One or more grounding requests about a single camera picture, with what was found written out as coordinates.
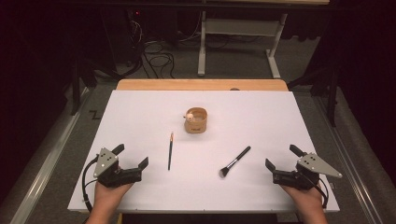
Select black makeup brush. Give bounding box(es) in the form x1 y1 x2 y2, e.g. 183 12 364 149
219 145 252 179

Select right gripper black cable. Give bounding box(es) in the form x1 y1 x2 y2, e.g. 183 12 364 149
306 173 330 209

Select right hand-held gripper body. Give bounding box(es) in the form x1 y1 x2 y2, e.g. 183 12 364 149
272 152 344 190

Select wooden table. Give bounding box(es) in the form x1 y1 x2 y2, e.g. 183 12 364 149
116 78 290 92

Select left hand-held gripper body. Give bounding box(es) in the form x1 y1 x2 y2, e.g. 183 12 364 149
92 147 144 189

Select person's left hand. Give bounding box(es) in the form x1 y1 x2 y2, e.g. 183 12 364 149
92 181 135 217

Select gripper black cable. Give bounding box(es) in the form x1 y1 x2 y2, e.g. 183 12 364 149
306 173 330 209
81 155 106 214

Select white board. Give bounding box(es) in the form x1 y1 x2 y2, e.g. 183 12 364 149
67 90 341 215

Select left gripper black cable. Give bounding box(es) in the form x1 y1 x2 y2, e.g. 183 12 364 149
81 155 106 214

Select metal floor rail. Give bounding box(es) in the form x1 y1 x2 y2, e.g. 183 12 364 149
312 95 385 224
8 88 92 224

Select wooden pen holder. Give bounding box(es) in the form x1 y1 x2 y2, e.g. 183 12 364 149
182 106 209 135

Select black stand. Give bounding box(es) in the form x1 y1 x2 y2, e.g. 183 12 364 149
70 57 98 117
287 63 341 128

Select white desk frame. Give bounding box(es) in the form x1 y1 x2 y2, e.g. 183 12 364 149
197 10 289 79

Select person's right hand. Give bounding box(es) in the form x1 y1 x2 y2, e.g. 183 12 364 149
279 181 325 214

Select black equipment with red light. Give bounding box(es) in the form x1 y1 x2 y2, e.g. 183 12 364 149
124 8 148 64

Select black floor cables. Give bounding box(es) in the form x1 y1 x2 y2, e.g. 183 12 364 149
141 39 176 79

